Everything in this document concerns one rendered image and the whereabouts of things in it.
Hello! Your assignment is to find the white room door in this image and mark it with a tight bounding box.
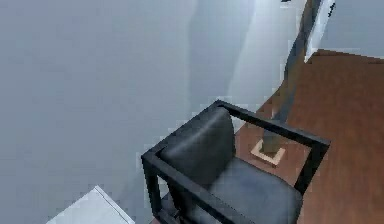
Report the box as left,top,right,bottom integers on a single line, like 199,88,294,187
303,0,336,64

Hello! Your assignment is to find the black armchair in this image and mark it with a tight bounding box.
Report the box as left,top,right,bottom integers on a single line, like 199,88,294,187
140,99,332,224

